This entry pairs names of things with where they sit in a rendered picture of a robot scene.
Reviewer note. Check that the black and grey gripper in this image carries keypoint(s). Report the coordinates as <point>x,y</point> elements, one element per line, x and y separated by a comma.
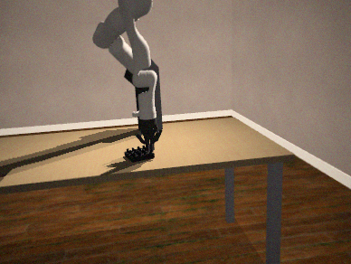
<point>151,134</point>

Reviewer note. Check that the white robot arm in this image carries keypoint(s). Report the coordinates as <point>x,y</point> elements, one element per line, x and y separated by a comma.
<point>135,59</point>

